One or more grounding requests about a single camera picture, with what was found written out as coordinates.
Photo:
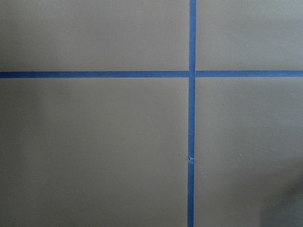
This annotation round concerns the blue tape line lengthwise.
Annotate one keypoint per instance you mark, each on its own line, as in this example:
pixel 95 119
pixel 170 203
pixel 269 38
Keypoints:
pixel 191 114

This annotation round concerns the blue tape line crosswise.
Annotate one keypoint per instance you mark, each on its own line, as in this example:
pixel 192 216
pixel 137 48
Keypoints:
pixel 153 74

